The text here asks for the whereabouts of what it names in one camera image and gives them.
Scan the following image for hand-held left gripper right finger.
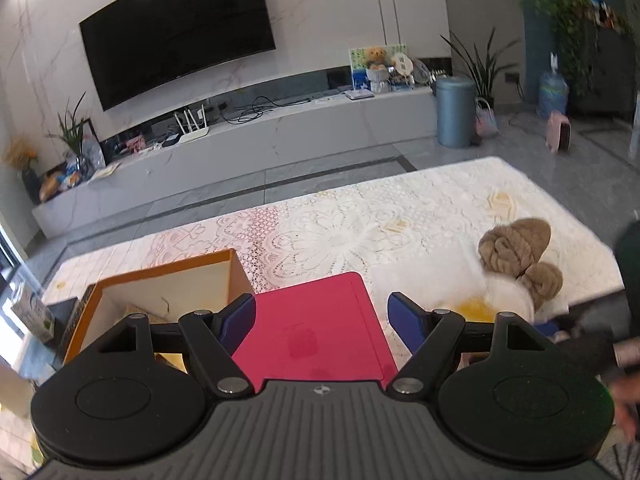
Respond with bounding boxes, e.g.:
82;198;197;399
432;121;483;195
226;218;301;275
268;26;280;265
386;292;548;397

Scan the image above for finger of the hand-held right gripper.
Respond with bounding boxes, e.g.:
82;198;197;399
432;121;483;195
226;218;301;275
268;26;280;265
531;320;562;345

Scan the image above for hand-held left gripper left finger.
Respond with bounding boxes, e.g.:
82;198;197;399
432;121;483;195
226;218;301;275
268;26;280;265
97;294;258;397

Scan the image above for orange cardboard box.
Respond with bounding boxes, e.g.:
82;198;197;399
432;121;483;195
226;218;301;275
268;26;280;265
50;248;257;377

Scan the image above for person's right hand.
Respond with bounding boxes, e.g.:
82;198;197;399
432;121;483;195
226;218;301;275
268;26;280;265
611;377;640;442

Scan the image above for white fluffy cloth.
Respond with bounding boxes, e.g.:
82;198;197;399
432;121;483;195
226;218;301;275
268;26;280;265
371;255;539;324

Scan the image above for red box lid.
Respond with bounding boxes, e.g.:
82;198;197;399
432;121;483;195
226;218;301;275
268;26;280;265
231;272;399;394

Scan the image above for tan chunky yarn bundle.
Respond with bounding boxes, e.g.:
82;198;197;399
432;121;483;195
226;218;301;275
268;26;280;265
477;217;565;312

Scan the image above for dark green cloth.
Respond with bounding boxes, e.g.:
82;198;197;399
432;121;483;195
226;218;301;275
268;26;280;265
613;231;640;308

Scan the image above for white lace tablecloth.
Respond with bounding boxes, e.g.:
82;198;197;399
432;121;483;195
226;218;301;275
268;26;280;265
42;156;626;392

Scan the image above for person's grey striped clothing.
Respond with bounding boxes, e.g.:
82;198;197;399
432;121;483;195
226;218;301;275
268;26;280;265
596;437;640;480

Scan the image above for white television console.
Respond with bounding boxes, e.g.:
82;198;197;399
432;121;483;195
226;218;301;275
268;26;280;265
31;66;454;241

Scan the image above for pink small heater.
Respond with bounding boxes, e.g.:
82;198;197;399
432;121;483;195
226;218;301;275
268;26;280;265
545;111;574;154

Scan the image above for white router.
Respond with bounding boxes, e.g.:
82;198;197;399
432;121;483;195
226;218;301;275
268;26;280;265
173;104;211;144

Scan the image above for small printed carton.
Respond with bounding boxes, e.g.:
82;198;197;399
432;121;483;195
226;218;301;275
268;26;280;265
10;287;57;345

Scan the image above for blue trash bin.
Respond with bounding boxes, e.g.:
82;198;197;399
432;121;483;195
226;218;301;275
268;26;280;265
431;76;477;149

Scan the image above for pink gift bag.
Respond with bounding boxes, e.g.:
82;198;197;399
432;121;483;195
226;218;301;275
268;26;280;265
474;97;500;139

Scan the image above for snack bags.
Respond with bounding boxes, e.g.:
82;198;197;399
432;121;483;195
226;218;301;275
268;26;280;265
39;164;85;203

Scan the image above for blue water jug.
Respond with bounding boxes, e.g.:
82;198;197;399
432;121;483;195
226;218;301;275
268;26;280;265
538;52;570;119

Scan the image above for green plant in vase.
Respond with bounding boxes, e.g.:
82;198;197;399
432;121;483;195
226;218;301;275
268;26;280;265
46;91;107;182

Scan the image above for white round fan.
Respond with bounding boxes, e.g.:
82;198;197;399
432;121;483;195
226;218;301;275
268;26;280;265
391;52;416;85

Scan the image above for teddy bear bouquet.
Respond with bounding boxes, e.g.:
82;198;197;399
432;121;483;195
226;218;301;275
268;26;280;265
362;46;391;94

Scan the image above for green potted plant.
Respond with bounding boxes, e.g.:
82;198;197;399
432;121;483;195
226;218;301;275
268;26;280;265
440;27;524;110

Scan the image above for dark cabinet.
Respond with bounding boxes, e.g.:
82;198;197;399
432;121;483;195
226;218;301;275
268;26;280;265
570;15;640;122

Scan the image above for green picture card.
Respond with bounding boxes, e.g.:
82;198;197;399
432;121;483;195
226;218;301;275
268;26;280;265
348;46;371;75

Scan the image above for dried yellow flowers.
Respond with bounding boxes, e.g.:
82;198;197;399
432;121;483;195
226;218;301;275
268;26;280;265
1;134;42;202

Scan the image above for black flat television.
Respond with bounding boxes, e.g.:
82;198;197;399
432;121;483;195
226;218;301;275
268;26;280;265
79;0;277;113

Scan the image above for climbing green plant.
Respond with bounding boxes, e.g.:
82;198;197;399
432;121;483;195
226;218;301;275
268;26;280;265
534;0;603;97

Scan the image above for black cables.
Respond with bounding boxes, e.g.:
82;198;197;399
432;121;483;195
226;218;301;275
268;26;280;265
221;94;312;126

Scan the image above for dark picture frame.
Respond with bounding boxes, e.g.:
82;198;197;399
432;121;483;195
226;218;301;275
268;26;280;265
81;117;109;167

